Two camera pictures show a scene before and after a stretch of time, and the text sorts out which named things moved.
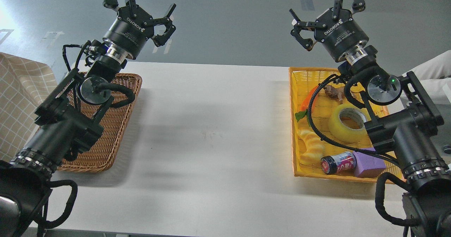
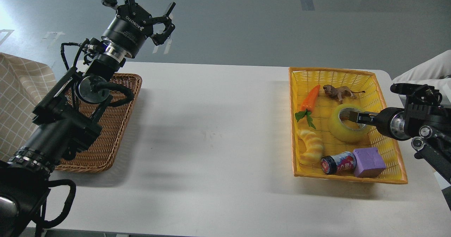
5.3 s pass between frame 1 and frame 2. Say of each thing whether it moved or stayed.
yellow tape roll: stayed
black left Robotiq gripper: stayed
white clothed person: stayed
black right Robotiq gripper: moved
